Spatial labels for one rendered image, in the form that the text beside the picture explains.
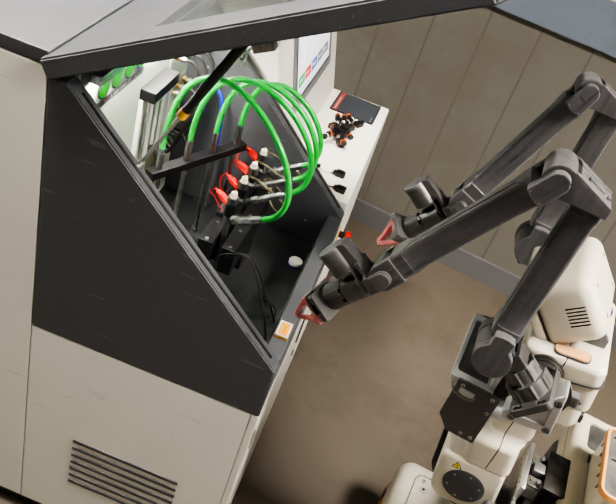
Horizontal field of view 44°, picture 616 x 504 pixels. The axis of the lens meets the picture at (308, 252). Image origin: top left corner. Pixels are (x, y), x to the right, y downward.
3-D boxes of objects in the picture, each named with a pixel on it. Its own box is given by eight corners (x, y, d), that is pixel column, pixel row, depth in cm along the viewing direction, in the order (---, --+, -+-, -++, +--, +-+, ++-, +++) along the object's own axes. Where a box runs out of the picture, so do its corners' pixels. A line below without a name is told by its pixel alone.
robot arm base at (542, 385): (553, 409, 143) (561, 371, 152) (533, 376, 141) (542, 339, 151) (511, 419, 148) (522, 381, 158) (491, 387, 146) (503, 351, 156)
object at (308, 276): (263, 405, 179) (279, 360, 170) (246, 398, 180) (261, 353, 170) (326, 260, 229) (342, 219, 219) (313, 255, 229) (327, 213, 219)
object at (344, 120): (349, 155, 243) (354, 140, 239) (318, 143, 243) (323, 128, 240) (363, 125, 261) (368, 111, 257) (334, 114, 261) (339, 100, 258)
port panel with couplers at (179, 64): (167, 147, 205) (186, 42, 186) (156, 142, 205) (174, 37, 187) (186, 127, 215) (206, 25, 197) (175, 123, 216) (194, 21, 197)
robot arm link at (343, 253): (393, 285, 144) (404, 263, 152) (357, 237, 142) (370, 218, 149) (346, 309, 151) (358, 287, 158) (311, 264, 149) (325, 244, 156)
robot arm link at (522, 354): (530, 375, 145) (533, 358, 149) (505, 333, 143) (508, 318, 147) (487, 388, 150) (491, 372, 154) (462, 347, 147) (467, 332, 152)
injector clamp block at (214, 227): (223, 295, 199) (235, 252, 190) (188, 281, 199) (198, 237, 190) (263, 228, 226) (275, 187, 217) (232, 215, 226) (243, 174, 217)
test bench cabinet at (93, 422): (197, 584, 224) (257, 418, 176) (19, 509, 227) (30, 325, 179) (269, 414, 280) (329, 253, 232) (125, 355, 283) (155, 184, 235)
